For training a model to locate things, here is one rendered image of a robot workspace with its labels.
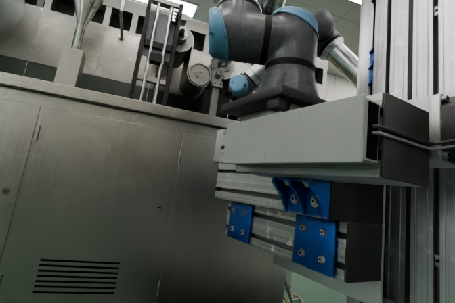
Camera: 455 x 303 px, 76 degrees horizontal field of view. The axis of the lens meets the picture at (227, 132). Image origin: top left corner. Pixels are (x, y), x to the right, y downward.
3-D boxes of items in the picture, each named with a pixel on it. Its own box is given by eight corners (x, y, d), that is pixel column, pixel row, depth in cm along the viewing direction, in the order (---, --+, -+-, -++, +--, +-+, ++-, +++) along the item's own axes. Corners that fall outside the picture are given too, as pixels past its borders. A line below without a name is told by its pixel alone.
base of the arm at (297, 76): (334, 111, 65) (337, 69, 67) (283, 92, 58) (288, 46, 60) (288, 120, 78) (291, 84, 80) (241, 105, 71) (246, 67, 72)
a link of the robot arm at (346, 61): (399, 127, 99) (297, 28, 119) (391, 136, 113) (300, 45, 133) (430, 105, 98) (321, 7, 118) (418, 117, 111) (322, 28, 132)
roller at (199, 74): (186, 82, 147) (190, 59, 149) (178, 95, 171) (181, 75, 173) (209, 87, 151) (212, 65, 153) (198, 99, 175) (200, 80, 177)
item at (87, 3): (40, 98, 129) (70, -16, 139) (48, 105, 142) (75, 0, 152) (75, 105, 133) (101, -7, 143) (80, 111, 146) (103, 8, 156)
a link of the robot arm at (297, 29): (323, 61, 64) (328, 5, 66) (262, 53, 64) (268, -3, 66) (307, 80, 76) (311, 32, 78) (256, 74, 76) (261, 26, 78)
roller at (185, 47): (163, 47, 147) (168, 22, 149) (158, 65, 170) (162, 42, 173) (190, 55, 151) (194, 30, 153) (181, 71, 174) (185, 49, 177)
